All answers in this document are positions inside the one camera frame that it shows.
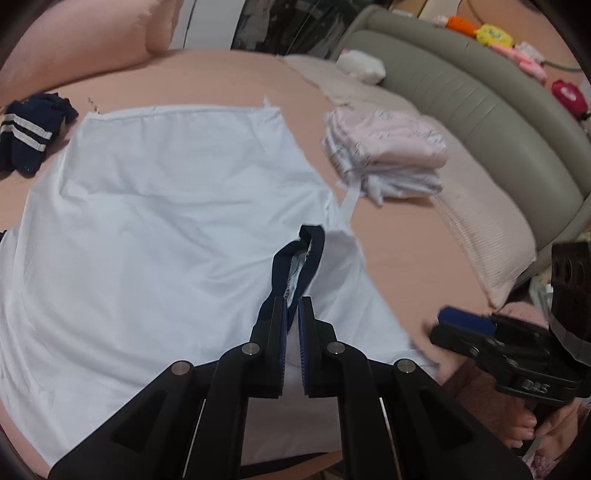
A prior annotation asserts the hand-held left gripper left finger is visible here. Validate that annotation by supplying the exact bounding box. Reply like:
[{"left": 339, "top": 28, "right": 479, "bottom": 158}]
[{"left": 48, "top": 296, "right": 289, "bottom": 480}]

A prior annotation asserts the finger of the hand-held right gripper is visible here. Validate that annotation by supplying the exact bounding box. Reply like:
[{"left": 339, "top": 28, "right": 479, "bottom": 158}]
[{"left": 429, "top": 305, "right": 500, "bottom": 359}]

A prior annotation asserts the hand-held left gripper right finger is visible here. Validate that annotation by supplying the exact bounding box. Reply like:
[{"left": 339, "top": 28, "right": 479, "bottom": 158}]
[{"left": 298, "top": 296, "right": 532, "bottom": 480}]

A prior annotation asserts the white shirt with navy trim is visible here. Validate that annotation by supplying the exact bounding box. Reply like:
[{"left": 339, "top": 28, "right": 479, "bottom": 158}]
[{"left": 0, "top": 97, "right": 439, "bottom": 467}]

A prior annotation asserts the open closet with hanging clothes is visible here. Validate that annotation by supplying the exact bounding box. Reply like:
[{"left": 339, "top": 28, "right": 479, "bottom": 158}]
[{"left": 231, "top": 0, "right": 365, "bottom": 58}]

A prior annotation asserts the person's right hand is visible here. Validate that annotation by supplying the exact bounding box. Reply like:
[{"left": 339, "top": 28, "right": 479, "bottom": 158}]
[{"left": 501, "top": 401, "right": 583, "bottom": 460}]

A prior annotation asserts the pink sheeted bed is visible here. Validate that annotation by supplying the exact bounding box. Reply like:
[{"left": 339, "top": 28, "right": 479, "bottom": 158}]
[{"left": 0, "top": 48, "right": 539, "bottom": 480}]

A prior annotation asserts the beige waffle blanket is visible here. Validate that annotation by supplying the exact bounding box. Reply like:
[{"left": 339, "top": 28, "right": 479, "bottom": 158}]
[
  {"left": 284, "top": 54, "right": 421, "bottom": 116},
  {"left": 429, "top": 134, "right": 539, "bottom": 310}
]

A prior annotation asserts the pink printed folded pajama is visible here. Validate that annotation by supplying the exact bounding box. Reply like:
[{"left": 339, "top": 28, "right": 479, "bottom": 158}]
[{"left": 323, "top": 108, "right": 450, "bottom": 174}]

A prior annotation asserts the grey green padded headboard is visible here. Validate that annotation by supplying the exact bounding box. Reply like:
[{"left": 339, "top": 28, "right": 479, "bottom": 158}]
[{"left": 332, "top": 7, "right": 587, "bottom": 252}]

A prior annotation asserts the magenta plush toy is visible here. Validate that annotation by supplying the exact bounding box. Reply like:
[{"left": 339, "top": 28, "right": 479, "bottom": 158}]
[{"left": 550, "top": 78, "right": 587, "bottom": 114}]

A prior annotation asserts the pink plush toy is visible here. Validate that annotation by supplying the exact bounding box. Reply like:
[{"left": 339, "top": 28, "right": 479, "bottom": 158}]
[{"left": 492, "top": 41, "right": 548, "bottom": 81}]

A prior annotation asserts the small white folded cloth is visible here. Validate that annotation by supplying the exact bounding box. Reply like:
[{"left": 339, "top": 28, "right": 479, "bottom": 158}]
[{"left": 336, "top": 48, "right": 386, "bottom": 85}]

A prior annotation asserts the yellow plush toy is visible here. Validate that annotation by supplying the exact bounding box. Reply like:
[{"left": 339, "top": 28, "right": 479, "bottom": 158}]
[{"left": 475, "top": 24, "right": 515, "bottom": 49}]

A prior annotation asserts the orange carrot plush toy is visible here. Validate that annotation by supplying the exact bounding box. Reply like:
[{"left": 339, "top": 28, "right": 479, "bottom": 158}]
[{"left": 434, "top": 15, "right": 481, "bottom": 35}]

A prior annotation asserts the white wardrobe door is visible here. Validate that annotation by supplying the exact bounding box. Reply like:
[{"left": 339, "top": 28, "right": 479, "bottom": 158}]
[{"left": 178, "top": 0, "right": 241, "bottom": 49}]

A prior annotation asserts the navy skirt with white stripes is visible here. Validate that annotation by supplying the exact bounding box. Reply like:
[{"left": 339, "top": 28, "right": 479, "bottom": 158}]
[{"left": 0, "top": 92, "right": 79, "bottom": 176}]

